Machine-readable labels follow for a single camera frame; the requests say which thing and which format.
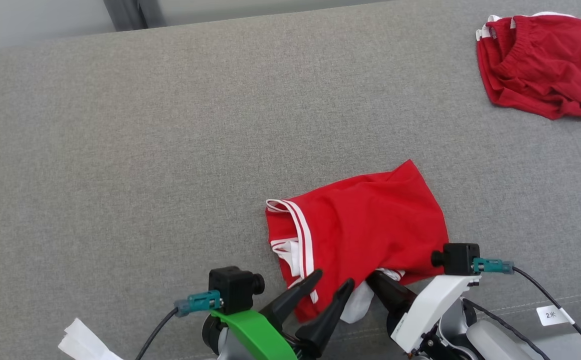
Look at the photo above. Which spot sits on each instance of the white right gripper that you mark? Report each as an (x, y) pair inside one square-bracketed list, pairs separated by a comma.
[(430, 310)]

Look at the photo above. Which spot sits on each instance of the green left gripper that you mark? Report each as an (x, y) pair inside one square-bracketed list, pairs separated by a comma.
[(255, 335)]

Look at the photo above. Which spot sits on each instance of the red jersey with white sleeves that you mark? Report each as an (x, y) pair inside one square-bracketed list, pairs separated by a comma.
[(360, 225)]

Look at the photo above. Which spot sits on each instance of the red shorts with white stripes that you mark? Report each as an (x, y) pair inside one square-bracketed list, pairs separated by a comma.
[(545, 65)]

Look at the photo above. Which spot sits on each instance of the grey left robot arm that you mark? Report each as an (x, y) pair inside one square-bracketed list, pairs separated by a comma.
[(220, 345)]

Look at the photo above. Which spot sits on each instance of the grey fabric sofa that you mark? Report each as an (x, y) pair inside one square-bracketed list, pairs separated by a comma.
[(170, 150)]

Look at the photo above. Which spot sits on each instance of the white paper tag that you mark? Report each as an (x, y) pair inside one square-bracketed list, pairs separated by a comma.
[(85, 345)]

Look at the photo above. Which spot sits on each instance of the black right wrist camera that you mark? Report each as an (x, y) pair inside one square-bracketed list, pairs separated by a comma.
[(458, 259)]

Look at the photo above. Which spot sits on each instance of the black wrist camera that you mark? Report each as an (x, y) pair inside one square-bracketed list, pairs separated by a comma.
[(458, 259), (233, 287)]

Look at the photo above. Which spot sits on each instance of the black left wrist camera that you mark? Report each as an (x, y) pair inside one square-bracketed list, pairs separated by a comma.
[(233, 287)]

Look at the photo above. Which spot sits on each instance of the grey partition post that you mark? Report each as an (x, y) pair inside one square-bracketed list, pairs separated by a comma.
[(125, 12)]

